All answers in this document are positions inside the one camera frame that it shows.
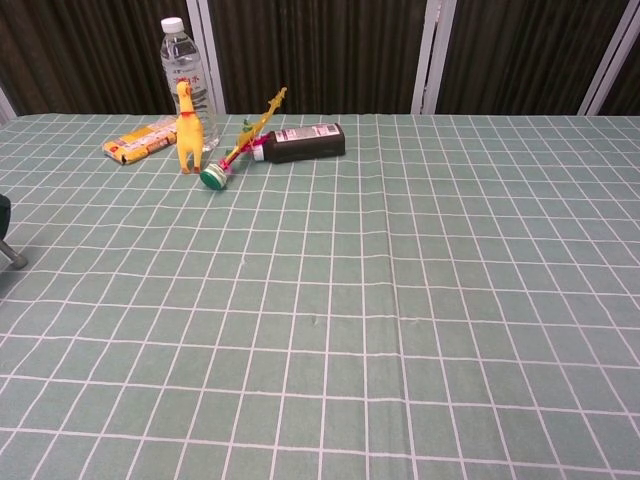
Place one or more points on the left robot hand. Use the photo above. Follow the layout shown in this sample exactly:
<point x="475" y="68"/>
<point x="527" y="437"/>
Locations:
<point x="4" y="217"/>

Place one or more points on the yellow snack package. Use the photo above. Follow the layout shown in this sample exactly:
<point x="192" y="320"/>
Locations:
<point x="137" y="142"/>

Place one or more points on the dark bottle with label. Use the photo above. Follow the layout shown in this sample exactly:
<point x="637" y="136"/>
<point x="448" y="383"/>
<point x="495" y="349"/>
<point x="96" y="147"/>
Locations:
<point x="305" y="145"/>

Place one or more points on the white partition post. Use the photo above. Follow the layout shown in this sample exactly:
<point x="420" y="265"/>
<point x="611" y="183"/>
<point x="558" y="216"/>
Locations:
<point x="4" y="107"/>
<point x="432" y="60"/>
<point x="610" y="65"/>
<point x="207" y="60"/>

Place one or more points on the yellow rubber chicken toy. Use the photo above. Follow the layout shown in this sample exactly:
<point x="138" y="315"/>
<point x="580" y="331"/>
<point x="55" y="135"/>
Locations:
<point x="189" y="132"/>

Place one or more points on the silver hex socket screw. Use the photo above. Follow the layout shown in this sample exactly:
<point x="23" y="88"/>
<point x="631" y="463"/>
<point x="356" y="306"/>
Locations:
<point x="14" y="256"/>

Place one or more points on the clear plastic water bottle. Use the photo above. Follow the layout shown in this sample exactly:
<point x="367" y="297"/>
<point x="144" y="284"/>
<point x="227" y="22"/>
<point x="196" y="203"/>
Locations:
<point x="186" y="65"/>

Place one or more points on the colourful plastic stick toy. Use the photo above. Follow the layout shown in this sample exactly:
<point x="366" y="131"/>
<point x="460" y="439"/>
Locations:
<point x="216" y="176"/>

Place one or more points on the green checked tablecloth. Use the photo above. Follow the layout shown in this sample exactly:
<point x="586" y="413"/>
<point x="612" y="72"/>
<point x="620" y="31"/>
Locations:
<point x="350" y="310"/>

